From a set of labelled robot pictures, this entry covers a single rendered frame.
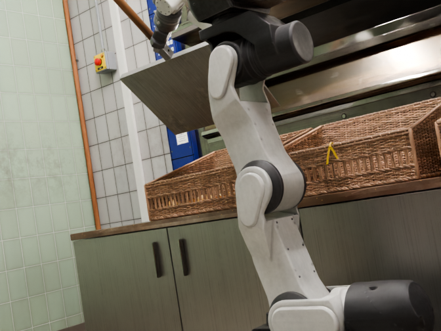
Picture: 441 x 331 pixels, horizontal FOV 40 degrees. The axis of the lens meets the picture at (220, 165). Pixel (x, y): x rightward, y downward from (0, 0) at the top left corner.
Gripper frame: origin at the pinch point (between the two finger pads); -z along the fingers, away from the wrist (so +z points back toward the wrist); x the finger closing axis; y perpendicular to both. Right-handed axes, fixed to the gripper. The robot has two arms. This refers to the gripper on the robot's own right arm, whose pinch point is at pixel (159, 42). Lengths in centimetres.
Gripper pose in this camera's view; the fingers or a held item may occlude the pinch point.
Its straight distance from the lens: 227.3
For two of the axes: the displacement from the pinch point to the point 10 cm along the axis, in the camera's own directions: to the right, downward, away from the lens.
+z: 2.9, -4.8, -8.3
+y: -9.2, -3.9, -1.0
